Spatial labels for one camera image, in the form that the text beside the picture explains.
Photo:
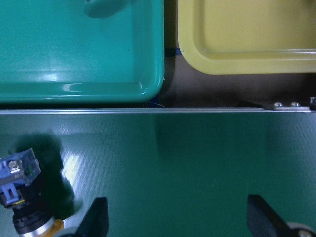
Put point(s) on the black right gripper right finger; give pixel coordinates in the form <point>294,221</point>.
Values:
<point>263,221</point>

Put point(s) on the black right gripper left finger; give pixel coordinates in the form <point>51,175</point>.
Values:
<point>96,221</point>

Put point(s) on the yellow push button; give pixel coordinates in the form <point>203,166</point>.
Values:
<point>20,190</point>

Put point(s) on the green conveyor belt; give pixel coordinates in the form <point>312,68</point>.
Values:
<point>170,172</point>

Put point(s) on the green plastic tray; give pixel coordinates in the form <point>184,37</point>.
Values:
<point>81,51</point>

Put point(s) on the yellow plastic tray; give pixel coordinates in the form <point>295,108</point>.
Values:
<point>235,37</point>

